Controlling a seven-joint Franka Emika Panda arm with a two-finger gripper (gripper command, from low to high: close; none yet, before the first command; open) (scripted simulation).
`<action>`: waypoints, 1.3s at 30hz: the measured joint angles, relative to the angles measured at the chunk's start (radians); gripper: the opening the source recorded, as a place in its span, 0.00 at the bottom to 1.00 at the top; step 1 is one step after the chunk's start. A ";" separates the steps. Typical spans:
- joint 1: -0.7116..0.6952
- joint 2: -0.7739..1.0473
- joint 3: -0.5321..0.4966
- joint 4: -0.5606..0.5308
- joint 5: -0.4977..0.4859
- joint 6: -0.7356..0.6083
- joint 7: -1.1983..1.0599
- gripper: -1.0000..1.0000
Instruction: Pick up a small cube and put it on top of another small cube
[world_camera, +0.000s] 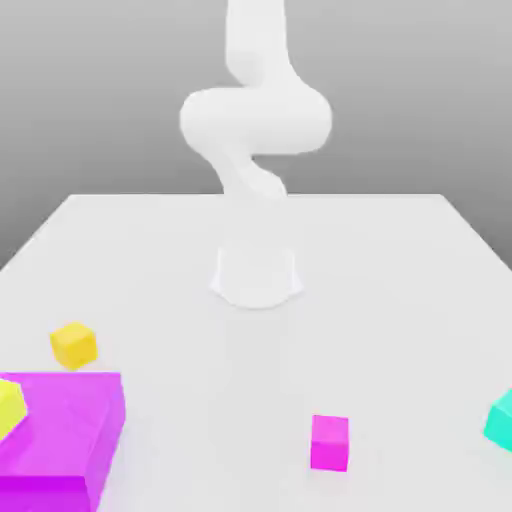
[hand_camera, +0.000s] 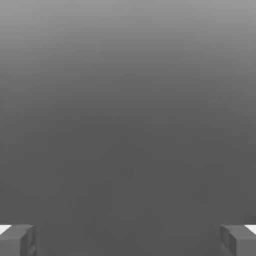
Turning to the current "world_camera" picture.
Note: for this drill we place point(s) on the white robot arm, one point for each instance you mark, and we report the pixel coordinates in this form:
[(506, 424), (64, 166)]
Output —
[(256, 120)]

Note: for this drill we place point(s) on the small magenta cube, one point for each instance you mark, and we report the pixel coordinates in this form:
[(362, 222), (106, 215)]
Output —
[(329, 444)]

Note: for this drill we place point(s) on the small orange-yellow cube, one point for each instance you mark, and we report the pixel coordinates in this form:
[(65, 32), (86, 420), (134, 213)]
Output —
[(74, 346)]

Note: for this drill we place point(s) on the small lemon-yellow cube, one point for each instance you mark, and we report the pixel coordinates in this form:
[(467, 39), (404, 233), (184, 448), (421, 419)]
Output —
[(8, 407)]

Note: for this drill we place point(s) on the small turquoise cube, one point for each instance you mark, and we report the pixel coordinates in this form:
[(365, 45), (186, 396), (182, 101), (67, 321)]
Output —
[(500, 422)]

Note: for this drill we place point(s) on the large magenta box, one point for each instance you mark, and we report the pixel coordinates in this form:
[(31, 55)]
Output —
[(68, 432)]

